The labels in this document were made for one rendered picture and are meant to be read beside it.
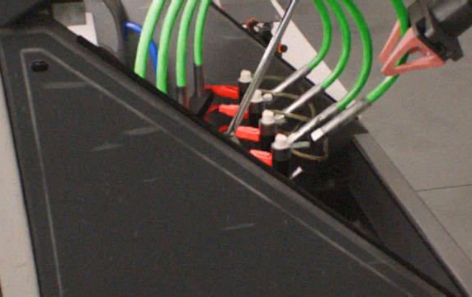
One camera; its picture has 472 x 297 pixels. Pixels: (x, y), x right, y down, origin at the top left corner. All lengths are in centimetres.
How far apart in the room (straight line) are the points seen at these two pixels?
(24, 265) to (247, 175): 21
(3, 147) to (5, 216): 7
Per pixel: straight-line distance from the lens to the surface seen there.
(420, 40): 106
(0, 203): 71
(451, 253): 122
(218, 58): 138
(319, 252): 79
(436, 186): 321
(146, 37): 101
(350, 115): 112
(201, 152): 70
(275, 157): 112
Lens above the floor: 166
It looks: 29 degrees down
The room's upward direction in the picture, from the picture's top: 1 degrees counter-clockwise
